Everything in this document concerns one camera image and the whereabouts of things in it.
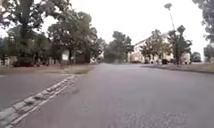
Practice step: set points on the dark tree cluster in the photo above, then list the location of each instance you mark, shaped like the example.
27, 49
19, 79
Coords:
117, 48

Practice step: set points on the grey asphalt road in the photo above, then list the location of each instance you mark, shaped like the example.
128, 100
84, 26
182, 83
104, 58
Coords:
135, 96

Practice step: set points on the group of large trees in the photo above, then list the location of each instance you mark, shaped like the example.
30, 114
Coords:
71, 36

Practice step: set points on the large tree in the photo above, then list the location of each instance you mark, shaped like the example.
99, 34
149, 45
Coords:
211, 23

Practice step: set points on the street lamp pole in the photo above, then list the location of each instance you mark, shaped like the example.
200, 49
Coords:
171, 18

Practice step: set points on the grass verge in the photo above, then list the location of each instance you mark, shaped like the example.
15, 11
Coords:
195, 67

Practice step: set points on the dry grass patch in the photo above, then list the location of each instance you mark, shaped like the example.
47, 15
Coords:
51, 69

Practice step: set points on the cobblestone kerb strip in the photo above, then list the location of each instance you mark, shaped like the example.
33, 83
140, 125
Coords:
31, 100

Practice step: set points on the grey asphalt side path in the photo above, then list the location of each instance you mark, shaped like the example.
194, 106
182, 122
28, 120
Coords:
18, 86

